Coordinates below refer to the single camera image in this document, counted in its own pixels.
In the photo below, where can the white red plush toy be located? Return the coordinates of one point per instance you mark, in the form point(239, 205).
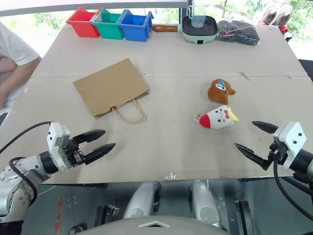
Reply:
point(217, 117)

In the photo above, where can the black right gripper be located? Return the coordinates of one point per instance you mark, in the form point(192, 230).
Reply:
point(277, 153)

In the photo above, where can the red plastic bin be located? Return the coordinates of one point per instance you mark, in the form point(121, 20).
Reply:
point(83, 24)

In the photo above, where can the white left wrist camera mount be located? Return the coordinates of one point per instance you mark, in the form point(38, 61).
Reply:
point(56, 144)

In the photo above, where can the person in white shirt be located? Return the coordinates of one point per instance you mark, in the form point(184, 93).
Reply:
point(12, 66)

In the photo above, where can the black bagged cloth bundle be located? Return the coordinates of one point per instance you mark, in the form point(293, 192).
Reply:
point(238, 33)

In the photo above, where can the pair of sneakers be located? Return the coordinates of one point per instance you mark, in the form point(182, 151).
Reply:
point(275, 13)

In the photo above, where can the clear measuring cup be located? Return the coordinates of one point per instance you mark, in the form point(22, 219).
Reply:
point(197, 14)

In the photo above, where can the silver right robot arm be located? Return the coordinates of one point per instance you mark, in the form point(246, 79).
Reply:
point(302, 164)

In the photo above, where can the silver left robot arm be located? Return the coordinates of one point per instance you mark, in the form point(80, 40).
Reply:
point(18, 181)

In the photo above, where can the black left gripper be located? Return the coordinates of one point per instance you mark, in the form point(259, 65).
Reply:
point(73, 151)

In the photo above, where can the green electric frying pan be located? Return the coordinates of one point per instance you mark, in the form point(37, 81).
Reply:
point(195, 30)

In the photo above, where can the silver robot right leg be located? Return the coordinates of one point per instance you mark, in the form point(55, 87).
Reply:
point(204, 203)

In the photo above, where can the blue plastic bin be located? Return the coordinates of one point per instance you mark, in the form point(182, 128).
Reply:
point(135, 27)

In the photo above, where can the green plastic bin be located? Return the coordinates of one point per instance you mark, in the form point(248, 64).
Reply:
point(108, 26)

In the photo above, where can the brown plush toy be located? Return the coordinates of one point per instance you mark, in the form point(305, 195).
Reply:
point(220, 91)

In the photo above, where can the brown paper bag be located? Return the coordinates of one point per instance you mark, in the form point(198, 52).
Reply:
point(115, 91)

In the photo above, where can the silver robot torso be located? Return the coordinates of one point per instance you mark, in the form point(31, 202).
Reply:
point(156, 225)

